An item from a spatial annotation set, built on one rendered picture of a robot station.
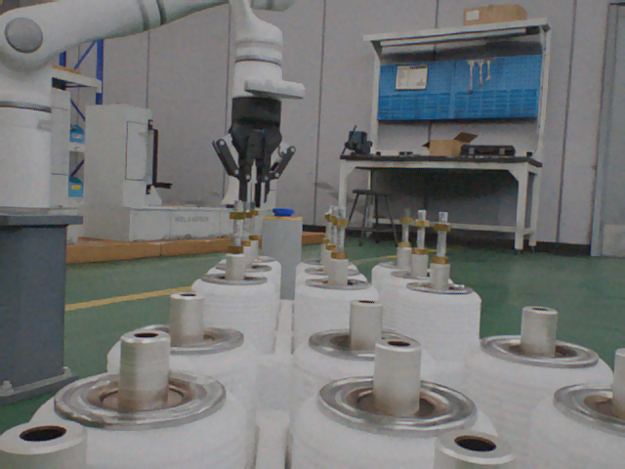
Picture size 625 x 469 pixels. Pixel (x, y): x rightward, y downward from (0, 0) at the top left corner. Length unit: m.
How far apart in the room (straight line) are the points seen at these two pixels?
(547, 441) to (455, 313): 0.38
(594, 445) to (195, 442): 0.17
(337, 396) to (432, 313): 0.39
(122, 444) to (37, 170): 0.90
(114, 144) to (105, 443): 3.24
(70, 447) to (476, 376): 0.29
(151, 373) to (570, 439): 0.19
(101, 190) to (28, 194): 2.42
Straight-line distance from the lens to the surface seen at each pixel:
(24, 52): 1.14
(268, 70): 0.92
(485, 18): 5.62
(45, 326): 1.15
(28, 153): 1.13
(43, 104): 1.15
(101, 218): 3.53
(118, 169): 3.45
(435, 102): 5.85
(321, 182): 6.38
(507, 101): 5.68
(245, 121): 0.92
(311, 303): 0.67
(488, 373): 0.41
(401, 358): 0.29
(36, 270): 1.12
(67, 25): 1.15
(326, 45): 6.58
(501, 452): 0.18
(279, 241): 1.07
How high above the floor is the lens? 0.35
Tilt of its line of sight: 3 degrees down
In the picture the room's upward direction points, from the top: 3 degrees clockwise
